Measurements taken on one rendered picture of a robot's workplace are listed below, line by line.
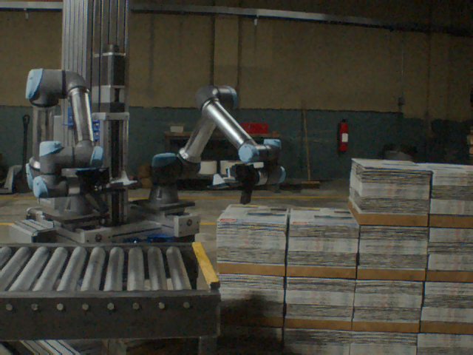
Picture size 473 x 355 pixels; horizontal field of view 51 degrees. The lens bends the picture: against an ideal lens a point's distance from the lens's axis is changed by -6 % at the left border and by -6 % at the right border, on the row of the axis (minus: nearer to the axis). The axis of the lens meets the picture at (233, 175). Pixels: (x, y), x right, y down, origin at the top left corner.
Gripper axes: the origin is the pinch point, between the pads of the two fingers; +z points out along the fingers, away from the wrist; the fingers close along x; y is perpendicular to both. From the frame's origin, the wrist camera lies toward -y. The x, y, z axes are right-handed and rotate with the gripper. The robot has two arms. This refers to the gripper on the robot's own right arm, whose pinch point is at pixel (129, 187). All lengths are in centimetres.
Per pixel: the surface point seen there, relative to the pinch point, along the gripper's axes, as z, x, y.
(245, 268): 47, 5, -36
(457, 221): 111, -57, -36
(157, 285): -16, -42, -37
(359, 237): 83, -27, -33
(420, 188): 99, -51, -20
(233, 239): 43.1, 3.8, -23.6
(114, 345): -5, 31, -57
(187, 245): 12.5, -12.4, -24.9
